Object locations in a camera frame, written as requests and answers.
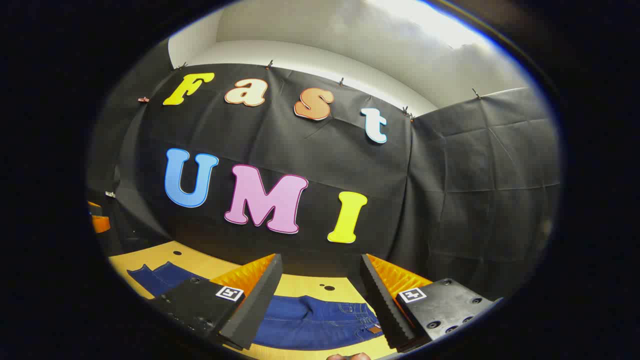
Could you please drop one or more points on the blue denim jeans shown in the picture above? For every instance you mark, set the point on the blue denim jeans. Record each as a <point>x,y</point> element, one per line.
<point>310,320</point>

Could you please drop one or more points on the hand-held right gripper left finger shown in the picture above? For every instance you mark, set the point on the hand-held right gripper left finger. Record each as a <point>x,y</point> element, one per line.
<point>262,300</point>

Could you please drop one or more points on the black backdrop cloth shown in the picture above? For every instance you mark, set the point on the black backdrop cloth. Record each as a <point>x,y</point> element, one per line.
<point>340,165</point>

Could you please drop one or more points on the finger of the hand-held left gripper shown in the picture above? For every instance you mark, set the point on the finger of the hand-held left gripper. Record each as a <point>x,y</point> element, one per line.
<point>101,223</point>

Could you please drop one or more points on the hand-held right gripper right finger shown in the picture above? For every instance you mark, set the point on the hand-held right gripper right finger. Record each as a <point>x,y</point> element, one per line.
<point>380,300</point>

